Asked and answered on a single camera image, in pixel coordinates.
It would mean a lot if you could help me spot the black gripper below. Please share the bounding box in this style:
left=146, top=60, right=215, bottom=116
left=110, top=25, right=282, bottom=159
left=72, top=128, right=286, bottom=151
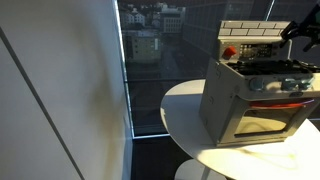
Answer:
left=279, top=4, right=320, bottom=53

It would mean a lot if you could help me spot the red oven door handle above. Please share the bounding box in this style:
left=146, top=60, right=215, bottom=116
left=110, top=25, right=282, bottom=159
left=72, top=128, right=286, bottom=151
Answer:
left=249, top=98, right=316, bottom=110

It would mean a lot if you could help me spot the beige building outside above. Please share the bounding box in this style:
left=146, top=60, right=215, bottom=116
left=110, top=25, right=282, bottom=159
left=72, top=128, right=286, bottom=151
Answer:
left=130, top=29, right=162, bottom=64

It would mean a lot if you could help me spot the blue stove knob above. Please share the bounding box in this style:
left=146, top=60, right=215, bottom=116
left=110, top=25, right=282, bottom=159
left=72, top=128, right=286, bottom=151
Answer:
left=298, top=76, right=316, bottom=91
left=248, top=76, right=266, bottom=93
left=280, top=77, right=300, bottom=92

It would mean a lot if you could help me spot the red stove knob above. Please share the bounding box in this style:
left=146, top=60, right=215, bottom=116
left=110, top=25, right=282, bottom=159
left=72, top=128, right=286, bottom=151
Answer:
left=222, top=45, right=238, bottom=61

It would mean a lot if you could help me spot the black burner grate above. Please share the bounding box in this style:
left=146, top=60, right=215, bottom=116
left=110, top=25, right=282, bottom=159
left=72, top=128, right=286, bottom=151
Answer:
left=229, top=59, right=320, bottom=76

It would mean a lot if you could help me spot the black stove control display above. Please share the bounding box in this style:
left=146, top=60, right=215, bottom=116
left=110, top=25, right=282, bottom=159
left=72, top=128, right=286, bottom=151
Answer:
left=239, top=43, right=274, bottom=60

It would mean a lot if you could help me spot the white round table base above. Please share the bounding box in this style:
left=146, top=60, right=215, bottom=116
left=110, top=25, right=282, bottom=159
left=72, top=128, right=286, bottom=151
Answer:
left=173, top=158, right=228, bottom=180

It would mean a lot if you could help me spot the white toy stove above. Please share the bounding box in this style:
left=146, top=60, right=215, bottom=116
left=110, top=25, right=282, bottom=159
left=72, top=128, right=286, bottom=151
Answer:
left=198, top=19, right=320, bottom=148

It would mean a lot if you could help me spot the white building outside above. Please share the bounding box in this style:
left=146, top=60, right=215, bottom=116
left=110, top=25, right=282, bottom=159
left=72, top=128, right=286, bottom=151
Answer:
left=159, top=6, right=186, bottom=34

